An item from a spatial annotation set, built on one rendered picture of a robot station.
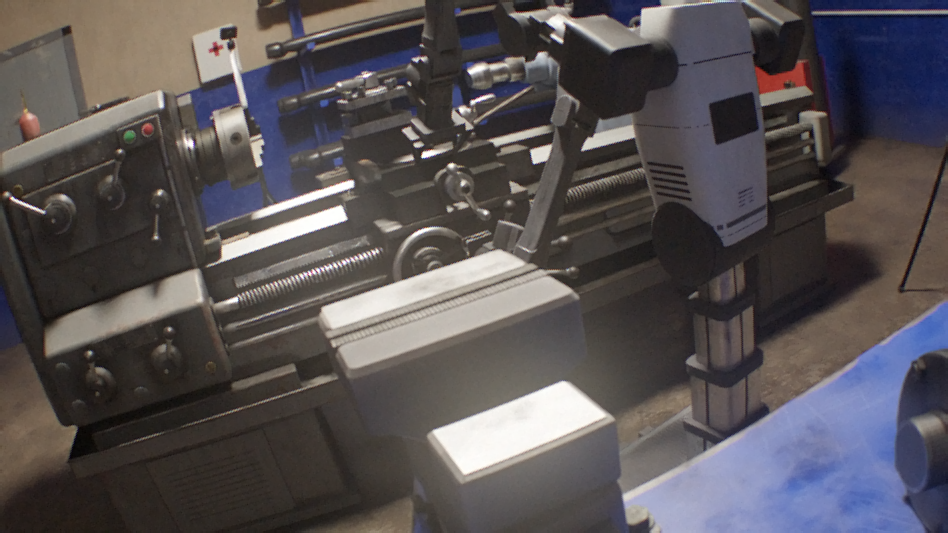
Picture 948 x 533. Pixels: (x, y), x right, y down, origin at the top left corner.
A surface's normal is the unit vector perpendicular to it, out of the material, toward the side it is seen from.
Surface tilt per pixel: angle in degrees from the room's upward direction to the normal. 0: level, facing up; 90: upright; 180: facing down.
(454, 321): 0
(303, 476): 90
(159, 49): 90
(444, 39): 112
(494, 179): 90
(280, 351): 90
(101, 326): 32
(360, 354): 0
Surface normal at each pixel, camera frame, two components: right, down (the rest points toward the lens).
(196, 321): 0.33, 0.24
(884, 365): -0.22, -0.92
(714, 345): -0.85, 0.34
